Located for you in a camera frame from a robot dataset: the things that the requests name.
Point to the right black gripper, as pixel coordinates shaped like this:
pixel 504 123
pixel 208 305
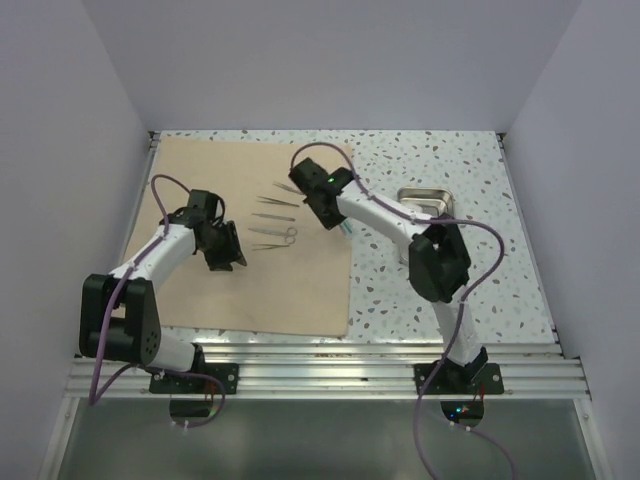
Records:
pixel 329 221

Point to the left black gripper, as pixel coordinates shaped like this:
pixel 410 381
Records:
pixel 232 252

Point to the steel tweezers bottom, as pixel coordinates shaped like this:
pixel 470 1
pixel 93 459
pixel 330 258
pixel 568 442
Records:
pixel 260 247

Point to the green white sachet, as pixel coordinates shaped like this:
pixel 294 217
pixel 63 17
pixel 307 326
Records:
pixel 346 228

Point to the steel surgical scissors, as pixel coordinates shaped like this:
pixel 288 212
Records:
pixel 288 236

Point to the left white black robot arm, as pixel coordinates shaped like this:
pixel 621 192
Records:
pixel 119 317

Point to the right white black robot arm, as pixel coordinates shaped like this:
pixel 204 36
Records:
pixel 437 258

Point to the short steel tweezers top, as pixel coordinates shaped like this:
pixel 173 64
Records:
pixel 287 188

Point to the beige cloth mat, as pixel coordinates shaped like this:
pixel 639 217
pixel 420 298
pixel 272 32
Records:
pixel 299 290

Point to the stainless steel tray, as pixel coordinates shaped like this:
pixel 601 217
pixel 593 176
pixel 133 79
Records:
pixel 433 202

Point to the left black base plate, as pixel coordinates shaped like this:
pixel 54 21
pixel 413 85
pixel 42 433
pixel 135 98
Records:
pixel 224 377

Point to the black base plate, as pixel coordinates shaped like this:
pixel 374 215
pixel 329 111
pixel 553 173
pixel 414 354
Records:
pixel 224 377
pixel 453 380

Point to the aluminium rail frame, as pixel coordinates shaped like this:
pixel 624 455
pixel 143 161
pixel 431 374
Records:
pixel 311 407

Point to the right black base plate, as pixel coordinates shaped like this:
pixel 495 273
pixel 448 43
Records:
pixel 453 380

